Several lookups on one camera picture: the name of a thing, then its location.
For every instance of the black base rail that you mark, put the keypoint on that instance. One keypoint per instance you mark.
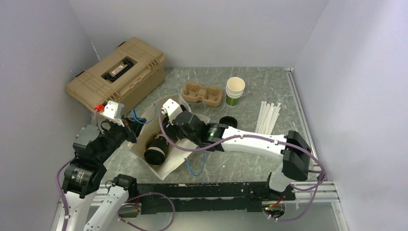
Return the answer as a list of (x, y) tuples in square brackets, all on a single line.
[(156, 198)]

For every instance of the brown cardboard cup carrier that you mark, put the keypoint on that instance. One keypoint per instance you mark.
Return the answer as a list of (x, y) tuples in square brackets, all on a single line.
[(195, 92)]

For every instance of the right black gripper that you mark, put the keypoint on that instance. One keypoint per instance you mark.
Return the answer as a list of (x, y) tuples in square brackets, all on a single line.
[(173, 129)]

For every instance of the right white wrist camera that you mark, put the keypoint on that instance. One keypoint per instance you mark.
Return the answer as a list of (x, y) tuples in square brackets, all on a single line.
[(171, 109)]

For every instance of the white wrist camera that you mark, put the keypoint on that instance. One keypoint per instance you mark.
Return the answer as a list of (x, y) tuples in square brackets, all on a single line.
[(112, 111), (171, 109)]

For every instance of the tan plastic toolbox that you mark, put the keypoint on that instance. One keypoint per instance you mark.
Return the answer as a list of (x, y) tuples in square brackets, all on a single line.
[(126, 76)]

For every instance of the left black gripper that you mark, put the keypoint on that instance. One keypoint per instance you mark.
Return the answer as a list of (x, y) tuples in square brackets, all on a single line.
[(132, 128)]

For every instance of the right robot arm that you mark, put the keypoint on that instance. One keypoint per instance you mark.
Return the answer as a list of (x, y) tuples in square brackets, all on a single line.
[(291, 150)]

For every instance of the bundle of white straws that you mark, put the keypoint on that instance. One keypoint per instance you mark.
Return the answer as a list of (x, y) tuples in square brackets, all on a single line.
[(267, 117)]

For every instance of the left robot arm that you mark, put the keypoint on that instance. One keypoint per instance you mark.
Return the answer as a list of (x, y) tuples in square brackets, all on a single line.
[(83, 175)]

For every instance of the blue checkered paper bag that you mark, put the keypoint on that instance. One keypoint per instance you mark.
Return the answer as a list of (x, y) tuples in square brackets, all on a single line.
[(175, 157)]

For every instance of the stack of paper cups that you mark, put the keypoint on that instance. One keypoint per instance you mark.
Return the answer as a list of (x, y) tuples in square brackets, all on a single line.
[(234, 90)]

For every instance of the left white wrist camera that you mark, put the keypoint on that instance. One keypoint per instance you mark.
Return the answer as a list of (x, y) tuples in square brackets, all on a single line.
[(112, 111)]

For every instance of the stack of black lids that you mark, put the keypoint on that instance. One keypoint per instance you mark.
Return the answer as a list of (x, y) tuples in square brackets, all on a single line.
[(229, 121)]

